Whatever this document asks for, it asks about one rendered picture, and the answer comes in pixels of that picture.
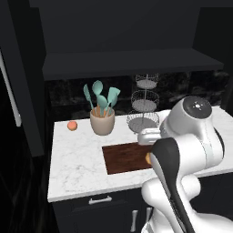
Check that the brown wooden cutting board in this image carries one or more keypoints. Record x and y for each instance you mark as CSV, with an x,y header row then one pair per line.
x,y
126,157

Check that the teal narrow spatula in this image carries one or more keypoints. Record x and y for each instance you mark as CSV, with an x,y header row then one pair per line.
x,y
88,94

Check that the teal large spoon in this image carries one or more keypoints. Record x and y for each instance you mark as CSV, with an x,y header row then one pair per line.
x,y
97,87

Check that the teal wide spatula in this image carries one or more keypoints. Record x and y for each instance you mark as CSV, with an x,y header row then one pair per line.
x,y
113,94

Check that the beige utensil pot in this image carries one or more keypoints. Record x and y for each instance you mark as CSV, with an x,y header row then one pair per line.
x,y
102,125

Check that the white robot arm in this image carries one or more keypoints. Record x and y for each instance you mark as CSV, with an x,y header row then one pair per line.
x,y
194,145

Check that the black cupboard door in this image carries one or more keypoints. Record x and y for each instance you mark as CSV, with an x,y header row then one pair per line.
x,y
91,223

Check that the teal small spoon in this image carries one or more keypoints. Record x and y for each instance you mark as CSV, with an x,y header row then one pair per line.
x,y
102,102

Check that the orange croissant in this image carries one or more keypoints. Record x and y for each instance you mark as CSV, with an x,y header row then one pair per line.
x,y
148,158

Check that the black fridge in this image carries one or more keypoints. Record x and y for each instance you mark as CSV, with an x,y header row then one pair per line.
x,y
18,170

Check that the black upper cabinet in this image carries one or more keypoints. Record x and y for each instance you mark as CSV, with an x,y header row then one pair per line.
x,y
121,33

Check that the black drawer front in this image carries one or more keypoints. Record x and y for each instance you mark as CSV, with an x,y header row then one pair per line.
x,y
75,204

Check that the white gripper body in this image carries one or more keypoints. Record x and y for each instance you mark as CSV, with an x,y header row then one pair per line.
x,y
148,136

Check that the orange round pastry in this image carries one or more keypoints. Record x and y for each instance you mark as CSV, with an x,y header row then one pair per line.
x,y
72,125

